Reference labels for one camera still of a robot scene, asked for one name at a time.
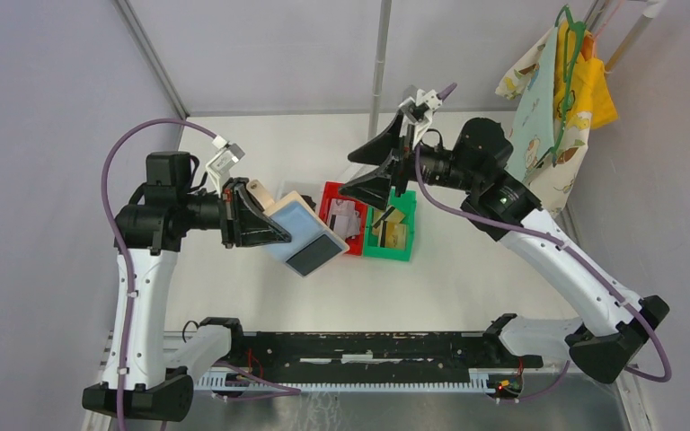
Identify white hanger rail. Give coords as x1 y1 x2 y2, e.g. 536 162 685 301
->
605 0 668 75

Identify black card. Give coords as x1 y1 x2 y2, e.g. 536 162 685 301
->
286 234 342 277

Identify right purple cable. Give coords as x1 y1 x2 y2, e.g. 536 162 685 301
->
413 83 674 404

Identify beige card holder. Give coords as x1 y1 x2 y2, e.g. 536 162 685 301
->
261 192 349 273

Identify hanging patterned cloth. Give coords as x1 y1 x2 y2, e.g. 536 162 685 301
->
495 27 588 218

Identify clear plastic bin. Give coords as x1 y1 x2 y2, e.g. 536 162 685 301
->
275 180 324 208

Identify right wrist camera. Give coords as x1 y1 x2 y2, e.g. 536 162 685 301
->
398 85 446 144

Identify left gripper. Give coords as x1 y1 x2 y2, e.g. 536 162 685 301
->
180 176 292 248

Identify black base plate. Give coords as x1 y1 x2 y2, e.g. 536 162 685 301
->
222 331 544 383

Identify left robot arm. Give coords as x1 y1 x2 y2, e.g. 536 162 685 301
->
82 151 292 422

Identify yellow hanging garment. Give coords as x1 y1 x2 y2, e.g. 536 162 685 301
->
553 21 618 131

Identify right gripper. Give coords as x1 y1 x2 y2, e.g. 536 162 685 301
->
338 110 480 210

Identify gold cards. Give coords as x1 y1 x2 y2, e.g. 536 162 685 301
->
370 206 408 250

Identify red plastic bin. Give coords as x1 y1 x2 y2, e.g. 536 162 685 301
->
318 181 367 257

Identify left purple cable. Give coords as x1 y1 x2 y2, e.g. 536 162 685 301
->
101 118 302 431

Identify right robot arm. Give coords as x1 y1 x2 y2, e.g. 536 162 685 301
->
340 114 672 383

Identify white pole stand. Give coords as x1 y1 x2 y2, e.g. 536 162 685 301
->
367 0 393 139

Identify black cards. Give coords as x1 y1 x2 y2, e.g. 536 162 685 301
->
301 195 316 210

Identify silver cards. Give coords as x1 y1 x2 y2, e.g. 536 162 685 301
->
327 198 361 240

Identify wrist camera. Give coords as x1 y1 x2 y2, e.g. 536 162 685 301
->
398 85 446 144
205 135 245 192

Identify green clothes hanger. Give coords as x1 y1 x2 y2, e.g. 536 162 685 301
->
550 5 594 167

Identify purple cable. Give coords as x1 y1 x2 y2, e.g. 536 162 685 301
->
101 118 302 431
413 83 674 404

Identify green plastic bin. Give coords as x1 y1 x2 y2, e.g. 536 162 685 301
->
362 190 417 262

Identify white cable duct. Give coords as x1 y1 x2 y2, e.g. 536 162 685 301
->
192 371 492 394

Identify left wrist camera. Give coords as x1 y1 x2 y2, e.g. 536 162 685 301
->
205 135 245 192

